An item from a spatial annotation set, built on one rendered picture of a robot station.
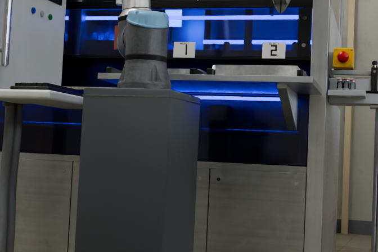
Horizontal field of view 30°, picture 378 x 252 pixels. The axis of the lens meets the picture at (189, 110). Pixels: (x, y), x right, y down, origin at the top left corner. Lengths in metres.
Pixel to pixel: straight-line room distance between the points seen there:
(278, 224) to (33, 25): 1.13
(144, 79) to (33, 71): 0.78
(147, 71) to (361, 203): 4.71
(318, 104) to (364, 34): 4.00
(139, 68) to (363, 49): 4.75
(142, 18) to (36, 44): 0.76
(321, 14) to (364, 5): 3.99
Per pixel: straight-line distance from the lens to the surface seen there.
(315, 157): 2.56
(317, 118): 2.57
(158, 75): 1.91
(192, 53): 2.67
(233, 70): 2.24
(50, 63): 2.69
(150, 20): 1.93
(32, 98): 2.25
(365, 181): 6.44
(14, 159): 2.70
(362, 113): 6.46
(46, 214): 2.85
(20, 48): 2.51
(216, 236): 2.63
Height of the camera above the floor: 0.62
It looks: 4 degrees up
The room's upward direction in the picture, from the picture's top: 3 degrees clockwise
